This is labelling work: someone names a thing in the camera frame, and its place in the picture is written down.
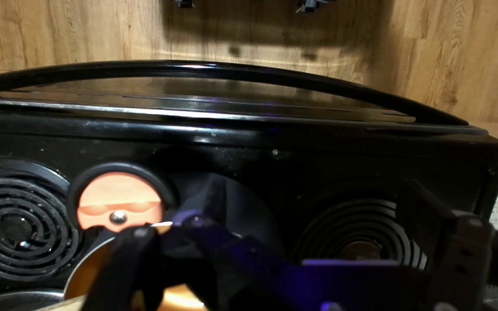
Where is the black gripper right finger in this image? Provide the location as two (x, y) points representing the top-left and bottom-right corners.
(431, 209), (494, 311)

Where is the black electric stove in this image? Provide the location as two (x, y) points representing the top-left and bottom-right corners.
(0, 59), (498, 311)

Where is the dark pot with orange handles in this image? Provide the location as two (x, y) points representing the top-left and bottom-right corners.
(0, 161), (210, 311)

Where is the black oven door handle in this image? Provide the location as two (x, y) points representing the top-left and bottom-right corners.
(0, 59), (470, 128)

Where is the large black coil burner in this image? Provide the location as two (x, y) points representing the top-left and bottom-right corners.
(290, 195), (431, 273)

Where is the wooden spoon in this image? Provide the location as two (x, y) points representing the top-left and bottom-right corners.
(169, 209), (435, 311)

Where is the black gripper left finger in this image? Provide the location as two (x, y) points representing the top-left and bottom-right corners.
(82, 225), (165, 311)

